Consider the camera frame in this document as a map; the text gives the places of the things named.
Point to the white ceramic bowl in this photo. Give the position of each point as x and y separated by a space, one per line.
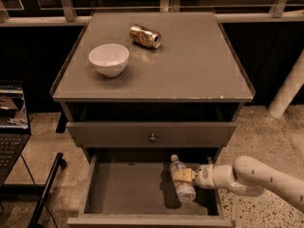
110 59

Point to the black laptop stand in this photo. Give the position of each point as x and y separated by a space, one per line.
39 190

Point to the white diagonal post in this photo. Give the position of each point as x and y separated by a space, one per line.
288 90

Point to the open grey middle drawer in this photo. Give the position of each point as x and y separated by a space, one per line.
133 188

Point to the grey top drawer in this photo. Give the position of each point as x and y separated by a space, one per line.
170 135

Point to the crushed gold soda can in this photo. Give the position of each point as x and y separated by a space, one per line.
146 37

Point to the metal window frame railing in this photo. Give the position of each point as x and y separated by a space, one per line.
46 13

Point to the grey wooden drawer cabinet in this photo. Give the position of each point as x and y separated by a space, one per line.
193 76

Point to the round brass drawer knob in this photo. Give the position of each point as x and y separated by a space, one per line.
153 138

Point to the black laptop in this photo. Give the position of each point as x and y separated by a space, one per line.
14 125

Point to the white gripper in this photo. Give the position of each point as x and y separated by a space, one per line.
204 176

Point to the clear blue plastic bottle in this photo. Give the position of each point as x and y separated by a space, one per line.
185 191

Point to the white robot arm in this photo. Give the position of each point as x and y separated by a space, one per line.
247 176

